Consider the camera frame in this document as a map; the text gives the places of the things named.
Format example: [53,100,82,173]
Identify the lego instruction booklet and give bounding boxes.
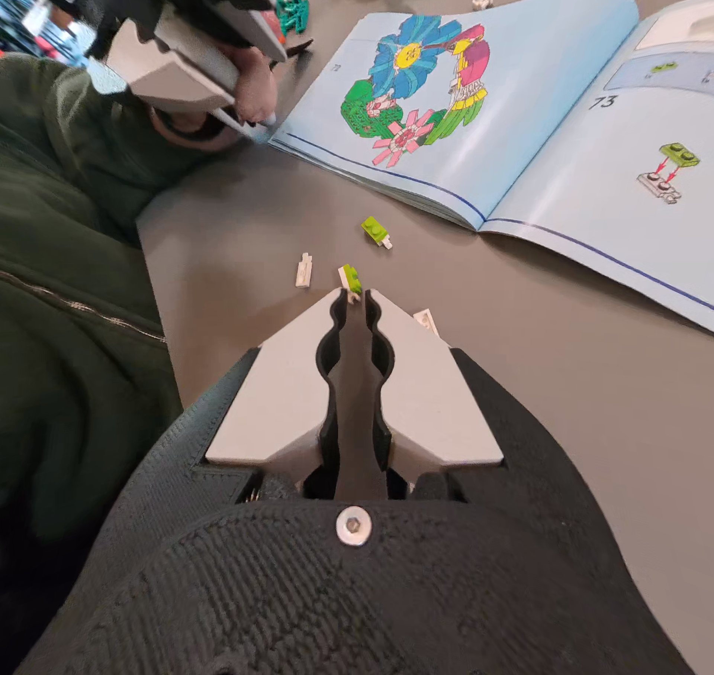
[268,0,714,333]

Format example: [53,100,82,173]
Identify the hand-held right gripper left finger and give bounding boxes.
[205,287,350,500]

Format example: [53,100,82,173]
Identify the person's left hand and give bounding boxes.
[149,45,280,153]

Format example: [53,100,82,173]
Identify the person's green jacket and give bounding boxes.
[0,184,185,575]

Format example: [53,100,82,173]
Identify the person's left forearm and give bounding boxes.
[0,53,168,241]

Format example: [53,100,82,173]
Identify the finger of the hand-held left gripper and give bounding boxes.
[106,6,277,141]
[203,0,289,64]

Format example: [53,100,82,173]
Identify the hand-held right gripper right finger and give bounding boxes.
[364,288,504,500]

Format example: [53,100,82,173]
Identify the lime and white lego assembly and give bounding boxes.
[360,216,393,251]
[337,264,364,304]

